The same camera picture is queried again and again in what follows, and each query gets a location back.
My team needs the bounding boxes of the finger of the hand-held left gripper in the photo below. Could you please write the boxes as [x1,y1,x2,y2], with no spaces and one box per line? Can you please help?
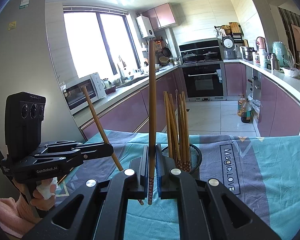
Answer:
[41,141,110,153]
[20,146,115,167]

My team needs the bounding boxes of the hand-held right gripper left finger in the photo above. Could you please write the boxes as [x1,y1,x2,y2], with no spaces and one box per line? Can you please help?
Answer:
[22,144,150,240]

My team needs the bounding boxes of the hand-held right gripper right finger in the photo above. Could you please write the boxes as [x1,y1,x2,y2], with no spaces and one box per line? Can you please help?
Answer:
[155,143,282,240]

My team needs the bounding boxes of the bunch of wooden chopsticks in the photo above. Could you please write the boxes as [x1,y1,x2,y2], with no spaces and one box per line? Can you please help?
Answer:
[163,89,192,173]

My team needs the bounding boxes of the floral-end wooden chopstick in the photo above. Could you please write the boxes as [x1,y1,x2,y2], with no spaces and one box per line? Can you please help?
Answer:
[82,86,143,205]
[147,40,157,205]

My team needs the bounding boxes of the black mesh utensil holder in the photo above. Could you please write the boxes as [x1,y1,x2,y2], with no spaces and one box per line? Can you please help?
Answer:
[161,144,202,180]

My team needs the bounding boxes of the person's left forearm pink sleeve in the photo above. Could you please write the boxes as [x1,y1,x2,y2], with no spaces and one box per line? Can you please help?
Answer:
[0,192,43,239]

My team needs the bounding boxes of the person's left hand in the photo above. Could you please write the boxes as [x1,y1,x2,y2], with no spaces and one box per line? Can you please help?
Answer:
[15,177,59,213]

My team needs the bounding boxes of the purple base cabinets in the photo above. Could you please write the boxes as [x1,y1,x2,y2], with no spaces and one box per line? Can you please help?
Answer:
[72,66,188,140]
[224,60,300,138]

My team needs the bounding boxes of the white microwave oven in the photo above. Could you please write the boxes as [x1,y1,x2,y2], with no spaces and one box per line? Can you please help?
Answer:
[64,72,106,111]

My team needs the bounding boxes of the grey refrigerator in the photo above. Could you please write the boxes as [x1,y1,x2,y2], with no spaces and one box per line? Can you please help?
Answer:
[0,0,88,198]

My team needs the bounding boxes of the steel sink faucet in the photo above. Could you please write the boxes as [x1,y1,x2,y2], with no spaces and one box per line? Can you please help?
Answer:
[116,55,127,83]

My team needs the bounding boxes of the built-in black oven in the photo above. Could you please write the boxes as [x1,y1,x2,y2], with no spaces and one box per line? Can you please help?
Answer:
[181,62,225,102]

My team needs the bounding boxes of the dark sauce bottle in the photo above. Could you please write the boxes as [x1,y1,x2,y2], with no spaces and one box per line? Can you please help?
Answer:
[241,99,252,124]

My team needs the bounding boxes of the kitchen window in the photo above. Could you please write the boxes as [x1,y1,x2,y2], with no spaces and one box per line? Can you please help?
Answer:
[63,7,140,79]

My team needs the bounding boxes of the teal grey printed tablecloth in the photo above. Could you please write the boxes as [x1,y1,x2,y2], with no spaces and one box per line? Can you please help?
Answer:
[54,129,300,240]

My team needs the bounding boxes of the white plastic bag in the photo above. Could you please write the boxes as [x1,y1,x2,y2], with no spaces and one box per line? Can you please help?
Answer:
[247,94,262,113]

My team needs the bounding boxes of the black stove hood panel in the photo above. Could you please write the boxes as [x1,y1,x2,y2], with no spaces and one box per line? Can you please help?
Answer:
[179,38,222,64]

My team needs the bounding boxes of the white rice cooker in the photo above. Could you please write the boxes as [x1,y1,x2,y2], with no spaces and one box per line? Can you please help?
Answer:
[222,36,237,60]

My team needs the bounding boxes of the stainless steel pot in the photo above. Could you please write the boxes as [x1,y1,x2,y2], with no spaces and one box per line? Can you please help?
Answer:
[241,46,256,61]

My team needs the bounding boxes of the stainless steel thermos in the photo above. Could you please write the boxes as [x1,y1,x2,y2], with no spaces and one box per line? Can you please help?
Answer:
[268,53,280,71]

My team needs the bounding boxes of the pink kettle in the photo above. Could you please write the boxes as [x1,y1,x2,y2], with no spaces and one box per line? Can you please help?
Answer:
[255,37,267,64]

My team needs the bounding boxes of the white bowl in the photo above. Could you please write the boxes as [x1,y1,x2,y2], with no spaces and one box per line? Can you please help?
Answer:
[282,67,300,78]

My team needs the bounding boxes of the mint green appliance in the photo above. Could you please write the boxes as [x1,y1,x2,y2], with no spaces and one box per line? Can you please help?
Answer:
[272,41,294,68]

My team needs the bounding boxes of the white wall water heater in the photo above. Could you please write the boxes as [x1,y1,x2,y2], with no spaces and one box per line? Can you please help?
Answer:
[136,15,155,39]

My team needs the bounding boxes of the pink wall cabinet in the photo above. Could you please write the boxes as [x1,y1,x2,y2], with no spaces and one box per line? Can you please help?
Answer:
[142,2,177,31]

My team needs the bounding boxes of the wall rack with cutting boards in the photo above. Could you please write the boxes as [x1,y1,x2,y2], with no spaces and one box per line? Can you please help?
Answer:
[214,22,244,43]

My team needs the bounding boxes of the wall picture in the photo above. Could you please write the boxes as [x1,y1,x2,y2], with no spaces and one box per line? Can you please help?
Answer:
[290,24,300,53]

